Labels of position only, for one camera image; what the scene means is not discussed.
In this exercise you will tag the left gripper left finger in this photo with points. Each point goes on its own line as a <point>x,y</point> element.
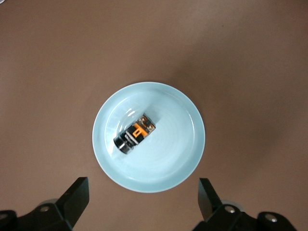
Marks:
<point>60,211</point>

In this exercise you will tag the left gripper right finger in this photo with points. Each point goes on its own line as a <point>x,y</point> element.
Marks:
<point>223,219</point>

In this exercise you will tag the orange push-button switch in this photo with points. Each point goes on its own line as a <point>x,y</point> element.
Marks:
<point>134,134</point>

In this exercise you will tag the light blue round plate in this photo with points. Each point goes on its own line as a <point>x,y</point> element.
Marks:
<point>163,163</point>

